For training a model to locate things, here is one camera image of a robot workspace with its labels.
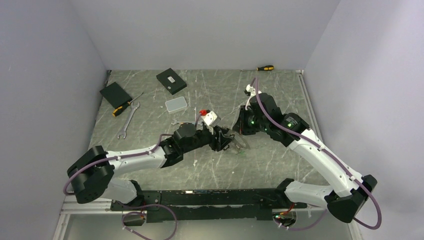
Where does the yellow black screwdriver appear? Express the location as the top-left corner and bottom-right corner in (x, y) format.
(112, 92), (144, 117)
(241, 65), (274, 72)

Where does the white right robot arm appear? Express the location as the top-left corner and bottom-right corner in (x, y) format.
(232, 91), (378, 223)

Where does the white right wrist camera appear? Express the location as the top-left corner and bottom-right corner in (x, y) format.
(244, 83), (257, 110)

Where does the small silver wrench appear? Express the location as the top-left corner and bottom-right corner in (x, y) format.
(171, 119), (201, 125)

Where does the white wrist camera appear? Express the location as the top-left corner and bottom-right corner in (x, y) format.
(199, 109), (221, 135)
(244, 83), (257, 110)

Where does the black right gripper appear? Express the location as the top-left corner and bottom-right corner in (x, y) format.
(232, 105), (269, 136)

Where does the round metal keyring plate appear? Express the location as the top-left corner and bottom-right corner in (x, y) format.
(224, 129), (251, 154)

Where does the black box with label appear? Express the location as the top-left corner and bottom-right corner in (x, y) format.
(156, 68), (187, 95)

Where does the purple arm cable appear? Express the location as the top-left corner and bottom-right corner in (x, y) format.
(250, 76), (383, 230)
(62, 133), (173, 196)

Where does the large silver wrench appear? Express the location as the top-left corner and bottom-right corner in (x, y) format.
(117, 102), (140, 140)

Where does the aluminium frame rail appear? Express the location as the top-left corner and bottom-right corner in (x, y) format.
(66, 70), (371, 230)

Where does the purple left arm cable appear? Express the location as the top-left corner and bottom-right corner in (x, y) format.
(62, 133), (173, 196)

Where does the plain black box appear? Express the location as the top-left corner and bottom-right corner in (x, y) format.
(99, 82), (133, 109)

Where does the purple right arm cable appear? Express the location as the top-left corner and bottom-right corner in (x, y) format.
(250, 76), (383, 230)

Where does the yellow black screwdriver left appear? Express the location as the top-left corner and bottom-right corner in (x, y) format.
(112, 92), (144, 117)

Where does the yellow black screwdriver far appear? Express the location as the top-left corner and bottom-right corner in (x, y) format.
(241, 65), (274, 72)

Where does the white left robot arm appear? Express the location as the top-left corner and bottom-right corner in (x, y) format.
(63, 123), (234, 210)

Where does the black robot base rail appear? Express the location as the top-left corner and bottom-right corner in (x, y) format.
(110, 182), (307, 223)

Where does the clear plastic container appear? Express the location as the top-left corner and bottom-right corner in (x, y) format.
(165, 96), (188, 114)

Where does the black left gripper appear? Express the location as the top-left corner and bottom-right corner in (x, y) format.
(181, 124), (234, 154)

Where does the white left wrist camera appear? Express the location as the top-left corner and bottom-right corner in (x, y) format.
(199, 109), (221, 135)

